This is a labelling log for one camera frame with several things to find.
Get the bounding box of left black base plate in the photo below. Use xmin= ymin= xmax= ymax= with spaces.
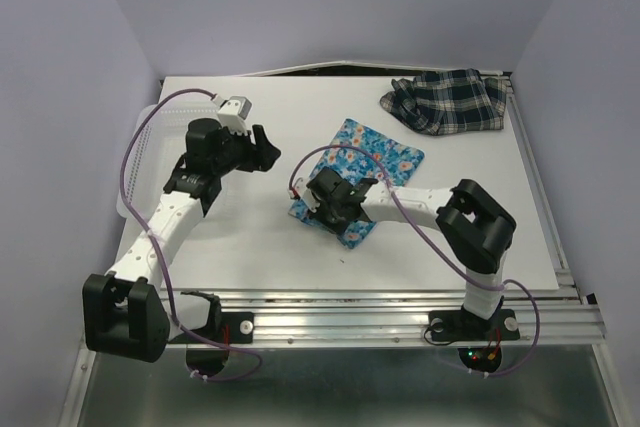
xmin=194 ymin=311 xmax=254 ymax=345

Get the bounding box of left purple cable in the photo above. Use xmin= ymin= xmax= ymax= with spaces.
xmin=121 ymin=88 xmax=264 ymax=382

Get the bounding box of white plastic basket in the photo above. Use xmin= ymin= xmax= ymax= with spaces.
xmin=124 ymin=99 xmax=223 ymax=219

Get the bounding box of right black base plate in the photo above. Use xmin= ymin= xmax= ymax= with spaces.
xmin=429 ymin=308 xmax=521 ymax=343

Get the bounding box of navy plaid skirt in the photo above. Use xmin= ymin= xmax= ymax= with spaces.
xmin=380 ymin=69 xmax=507 ymax=137

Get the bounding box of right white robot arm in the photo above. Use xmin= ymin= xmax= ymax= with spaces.
xmin=293 ymin=168 xmax=516 ymax=337

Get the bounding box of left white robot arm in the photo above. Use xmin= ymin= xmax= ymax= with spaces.
xmin=82 ymin=118 xmax=281 ymax=362

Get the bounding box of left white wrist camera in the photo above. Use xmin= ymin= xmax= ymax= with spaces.
xmin=217 ymin=96 xmax=252 ymax=135

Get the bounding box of aluminium mounting rail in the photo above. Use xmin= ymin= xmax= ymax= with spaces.
xmin=79 ymin=289 xmax=609 ymax=351

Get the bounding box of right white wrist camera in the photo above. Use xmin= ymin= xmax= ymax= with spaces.
xmin=289 ymin=177 xmax=321 ymax=212

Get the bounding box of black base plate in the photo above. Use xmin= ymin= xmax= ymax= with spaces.
xmin=194 ymin=311 xmax=254 ymax=345
xmin=429 ymin=308 xmax=521 ymax=343

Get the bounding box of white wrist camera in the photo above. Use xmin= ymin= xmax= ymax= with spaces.
xmin=289 ymin=177 xmax=321 ymax=212
xmin=217 ymin=96 xmax=252 ymax=135

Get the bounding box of blue floral skirt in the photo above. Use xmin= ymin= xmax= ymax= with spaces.
xmin=288 ymin=118 xmax=425 ymax=249

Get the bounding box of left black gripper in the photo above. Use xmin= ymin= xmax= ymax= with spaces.
xmin=212 ymin=121 xmax=281 ymax=177

